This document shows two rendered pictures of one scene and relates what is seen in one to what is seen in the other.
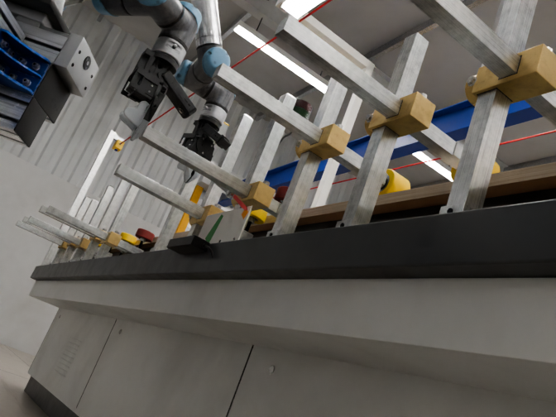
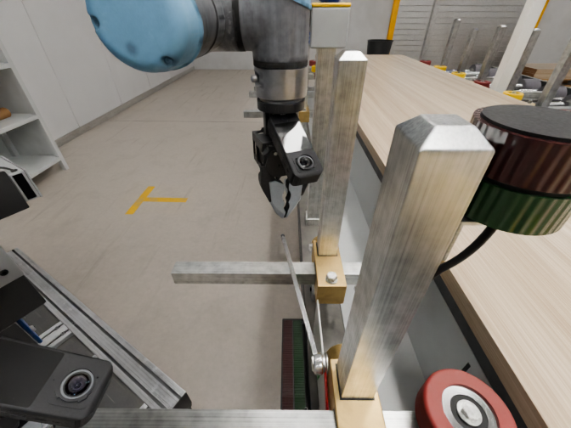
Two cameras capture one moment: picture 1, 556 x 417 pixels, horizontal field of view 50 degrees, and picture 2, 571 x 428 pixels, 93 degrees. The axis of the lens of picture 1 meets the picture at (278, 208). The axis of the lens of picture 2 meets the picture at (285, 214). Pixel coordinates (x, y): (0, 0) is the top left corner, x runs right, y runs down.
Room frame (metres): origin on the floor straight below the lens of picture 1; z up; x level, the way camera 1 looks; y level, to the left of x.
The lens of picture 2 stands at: (1.29, 0.09, 1.21)
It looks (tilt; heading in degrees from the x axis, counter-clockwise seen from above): 37 degrees down; 27
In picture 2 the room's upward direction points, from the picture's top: straight up
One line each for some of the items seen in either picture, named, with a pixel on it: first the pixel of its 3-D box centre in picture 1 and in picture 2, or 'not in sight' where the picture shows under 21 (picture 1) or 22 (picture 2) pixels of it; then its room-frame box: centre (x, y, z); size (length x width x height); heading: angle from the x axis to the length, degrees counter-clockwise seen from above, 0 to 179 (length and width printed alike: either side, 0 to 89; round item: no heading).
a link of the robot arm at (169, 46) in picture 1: (168, 54); not in sight; (1.26, 0.38, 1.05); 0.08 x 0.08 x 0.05
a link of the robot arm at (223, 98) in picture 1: (221, 95); (277, 15); (1.67, 0.29, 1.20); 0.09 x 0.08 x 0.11; 115
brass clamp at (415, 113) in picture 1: (397, 118); not in sight; (0.98, -0.15, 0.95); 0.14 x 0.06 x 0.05; 26
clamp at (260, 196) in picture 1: (252, 198); (357, 412); (1.43, 0.07, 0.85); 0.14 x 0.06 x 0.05; 26
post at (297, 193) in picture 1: (310, 158); not in sight; (1.22, -0.03, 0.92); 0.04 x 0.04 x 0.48; 26
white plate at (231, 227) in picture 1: (220, 227); (321, 393); (1.46, 0.12, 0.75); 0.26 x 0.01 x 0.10; 26
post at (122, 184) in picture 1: (104, 222); not in sight; (2.79, 0.75, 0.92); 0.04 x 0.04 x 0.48; 26
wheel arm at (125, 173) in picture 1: (186, 207); (289, 273); (1.60, 0.24, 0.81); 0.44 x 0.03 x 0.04; 116
